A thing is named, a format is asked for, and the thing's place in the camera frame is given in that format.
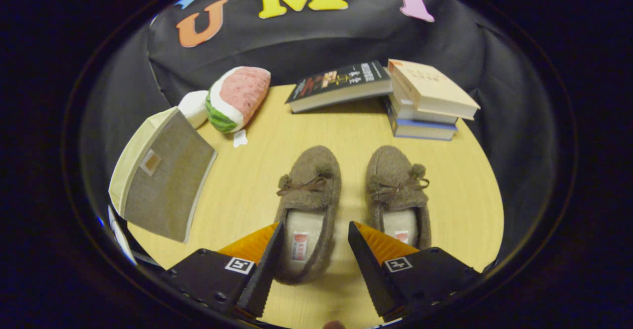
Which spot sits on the grey cover book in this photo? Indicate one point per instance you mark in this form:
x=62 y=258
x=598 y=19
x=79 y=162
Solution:
x=403 y=109

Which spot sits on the grey fabric storage box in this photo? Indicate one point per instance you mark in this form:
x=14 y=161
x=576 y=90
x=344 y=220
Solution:
x=163 y=185

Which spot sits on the watermelon slice plush toy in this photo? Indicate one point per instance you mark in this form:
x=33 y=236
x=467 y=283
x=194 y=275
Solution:
x=242 y=91

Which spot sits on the brown fuzzy slipper shoe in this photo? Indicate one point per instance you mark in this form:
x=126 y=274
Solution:
x=311 y=170
x=390 y=170

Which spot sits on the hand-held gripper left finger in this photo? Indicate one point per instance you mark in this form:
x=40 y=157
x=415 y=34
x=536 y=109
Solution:
x=262 y=274

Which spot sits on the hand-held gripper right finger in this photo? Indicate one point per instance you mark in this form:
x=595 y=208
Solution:
x=368 y=269

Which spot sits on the black backdrop cloth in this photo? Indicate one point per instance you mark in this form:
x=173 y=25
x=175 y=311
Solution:
x=346 y=42

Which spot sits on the tan cover book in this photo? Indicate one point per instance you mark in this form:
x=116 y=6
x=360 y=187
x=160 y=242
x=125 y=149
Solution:
x=425 y=84

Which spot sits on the blue cover book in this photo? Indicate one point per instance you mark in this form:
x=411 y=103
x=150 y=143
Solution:
x=420 y=130

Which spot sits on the white plush toy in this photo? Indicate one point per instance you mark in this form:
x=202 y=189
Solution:
x=194 y=109

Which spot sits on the black cover book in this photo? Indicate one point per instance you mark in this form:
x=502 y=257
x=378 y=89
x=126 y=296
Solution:
x=336 y=79

